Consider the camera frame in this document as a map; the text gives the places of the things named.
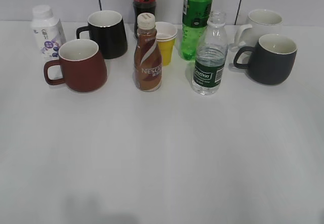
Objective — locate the clear water bottle green label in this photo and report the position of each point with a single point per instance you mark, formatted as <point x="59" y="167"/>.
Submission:
<point x="211" y="55"/>

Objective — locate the red ceramic mug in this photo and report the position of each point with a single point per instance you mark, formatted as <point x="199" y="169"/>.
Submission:
<point x="82" y="65"/>

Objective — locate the black ceramic mug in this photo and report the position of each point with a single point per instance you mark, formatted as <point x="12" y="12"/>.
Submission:
<point x="107" y="29"/>

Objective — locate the dark grey ceramic mug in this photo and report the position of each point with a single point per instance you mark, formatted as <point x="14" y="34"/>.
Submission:
<point x="271" y="60"/>

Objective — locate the white ceramic mug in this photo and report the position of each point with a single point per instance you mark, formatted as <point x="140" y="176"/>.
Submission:
<point x="259" y="22"/>

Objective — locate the brown Nescafe coffee bottle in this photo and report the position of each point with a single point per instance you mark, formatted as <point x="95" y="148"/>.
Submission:
<point x="147" y="57"/>

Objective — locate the yellow paper cup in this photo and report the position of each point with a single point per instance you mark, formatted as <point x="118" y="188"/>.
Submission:
<point x="166" y="49"/>

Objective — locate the white paper cup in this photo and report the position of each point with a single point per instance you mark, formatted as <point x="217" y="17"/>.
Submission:
<point x="165" y="31"/>

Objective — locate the green soda bottle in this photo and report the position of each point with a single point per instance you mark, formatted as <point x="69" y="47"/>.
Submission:
<point x="194" y="21"/>

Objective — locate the white yogurt drink bottle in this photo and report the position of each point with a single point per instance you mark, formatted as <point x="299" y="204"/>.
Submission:
<point x="48" y="32"/>

